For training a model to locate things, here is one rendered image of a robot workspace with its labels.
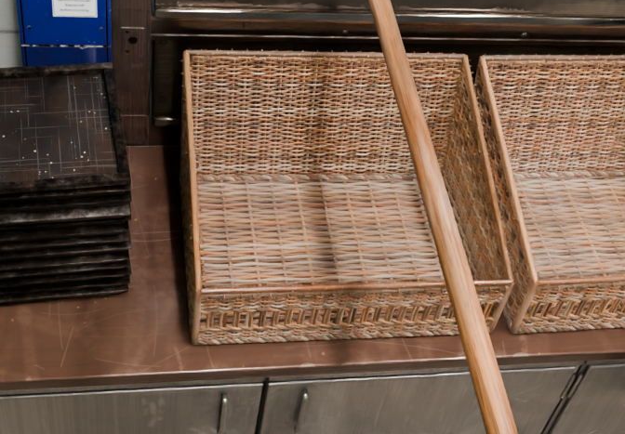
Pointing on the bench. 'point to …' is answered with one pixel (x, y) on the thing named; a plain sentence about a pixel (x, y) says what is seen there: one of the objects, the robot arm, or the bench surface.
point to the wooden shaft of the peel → (440, 216)
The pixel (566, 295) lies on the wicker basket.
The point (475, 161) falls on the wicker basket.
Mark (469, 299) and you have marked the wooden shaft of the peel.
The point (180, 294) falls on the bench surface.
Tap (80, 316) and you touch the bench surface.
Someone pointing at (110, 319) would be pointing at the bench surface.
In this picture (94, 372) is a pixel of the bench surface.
